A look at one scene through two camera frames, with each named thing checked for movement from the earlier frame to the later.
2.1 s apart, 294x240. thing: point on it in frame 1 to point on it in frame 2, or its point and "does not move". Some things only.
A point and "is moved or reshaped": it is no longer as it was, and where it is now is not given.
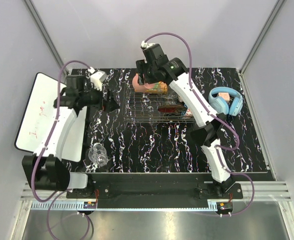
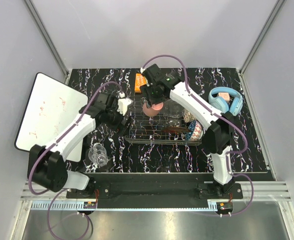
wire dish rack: (142, 107) is moved or reshaped
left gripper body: (106, 104) to (121, 127)
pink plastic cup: (141, 88) to (153, 110)
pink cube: (224, 95) does not move
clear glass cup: (98, 155) does not move
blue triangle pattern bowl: (185, 111) to (195, 131)
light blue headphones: (235, 104) does not move
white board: (37, 118) does not move
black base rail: (189, 187) does not move
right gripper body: (148, 75) to (148, 90)
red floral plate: (170, 109) to (175, 130)
